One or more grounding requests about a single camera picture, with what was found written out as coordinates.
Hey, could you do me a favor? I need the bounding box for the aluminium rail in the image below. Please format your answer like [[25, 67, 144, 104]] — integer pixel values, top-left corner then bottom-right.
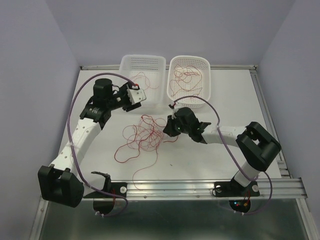
[[41, 178, 308, 207], [249, 69, 292, 179]]

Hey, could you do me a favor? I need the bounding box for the red wire bundle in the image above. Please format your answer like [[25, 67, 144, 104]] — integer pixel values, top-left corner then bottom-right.
[[113, 114, 179, 192]]

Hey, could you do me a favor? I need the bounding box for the long red wire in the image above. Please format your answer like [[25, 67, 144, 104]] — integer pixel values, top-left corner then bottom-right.
[[166, 63, 204, 98]]

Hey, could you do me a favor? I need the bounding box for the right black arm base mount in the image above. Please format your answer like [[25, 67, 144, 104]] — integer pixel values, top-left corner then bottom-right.
[[211, 179, 260, 198]]

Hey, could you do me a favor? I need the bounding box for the aluminium front rail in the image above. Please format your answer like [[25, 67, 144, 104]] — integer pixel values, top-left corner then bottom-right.
[[41, 178, 308, 207]]

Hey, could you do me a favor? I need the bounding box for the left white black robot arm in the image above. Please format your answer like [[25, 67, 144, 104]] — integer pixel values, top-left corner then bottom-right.
[[37, 76, 147, 208]]

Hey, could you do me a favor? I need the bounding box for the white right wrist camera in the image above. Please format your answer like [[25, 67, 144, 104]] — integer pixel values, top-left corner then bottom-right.
[[168, 102, 184, 119]]

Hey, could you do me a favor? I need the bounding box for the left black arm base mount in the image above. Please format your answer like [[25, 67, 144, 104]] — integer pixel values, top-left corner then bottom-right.
[[83, 171, 128, 199]]

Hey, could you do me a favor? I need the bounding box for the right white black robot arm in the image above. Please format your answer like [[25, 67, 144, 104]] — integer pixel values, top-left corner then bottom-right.
[[163, 107, 282, 195]]

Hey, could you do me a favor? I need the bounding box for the aluminium right side rail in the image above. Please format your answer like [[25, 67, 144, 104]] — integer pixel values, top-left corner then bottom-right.
[[249, 69, 292, 179]]

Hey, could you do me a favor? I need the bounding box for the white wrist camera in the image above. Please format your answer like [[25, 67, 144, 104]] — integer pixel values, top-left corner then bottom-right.
[[168, 102, 184, 119], [126, 85, 147, 105]]

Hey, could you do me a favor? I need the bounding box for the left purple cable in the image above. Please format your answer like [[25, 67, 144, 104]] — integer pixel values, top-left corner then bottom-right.
[[67, 72, 140, 218]]

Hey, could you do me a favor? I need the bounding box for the white perforated plastic basket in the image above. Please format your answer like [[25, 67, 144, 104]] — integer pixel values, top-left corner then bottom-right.
[[166, 55, 212, 109]]

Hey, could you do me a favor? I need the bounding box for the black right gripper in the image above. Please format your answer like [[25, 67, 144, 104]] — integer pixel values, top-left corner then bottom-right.
[[162, 113, 191, 138]]

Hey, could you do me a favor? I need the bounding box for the translucent white perforated basket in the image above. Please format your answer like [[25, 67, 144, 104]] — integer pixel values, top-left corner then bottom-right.
[[119, 54, 166, 108]]

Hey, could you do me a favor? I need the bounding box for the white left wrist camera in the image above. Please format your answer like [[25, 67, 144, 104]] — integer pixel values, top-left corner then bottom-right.
[[126, 85, 147, 105]]

